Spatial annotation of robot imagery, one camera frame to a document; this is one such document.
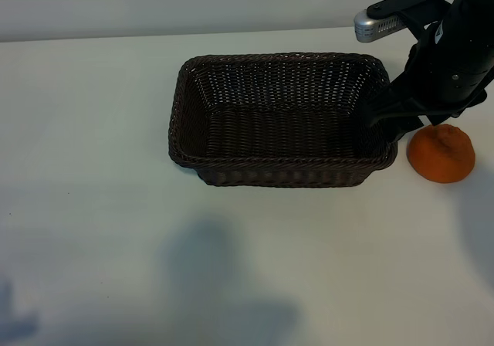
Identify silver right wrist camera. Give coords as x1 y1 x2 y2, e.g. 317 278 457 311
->
353 10 407 43

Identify orange tangerine fruit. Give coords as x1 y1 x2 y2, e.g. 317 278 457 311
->
408 124 475 184

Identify dark brown wicker basket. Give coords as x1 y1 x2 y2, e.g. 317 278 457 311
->
167 52 398 188

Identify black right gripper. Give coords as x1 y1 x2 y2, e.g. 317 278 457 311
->
368 29 494 142

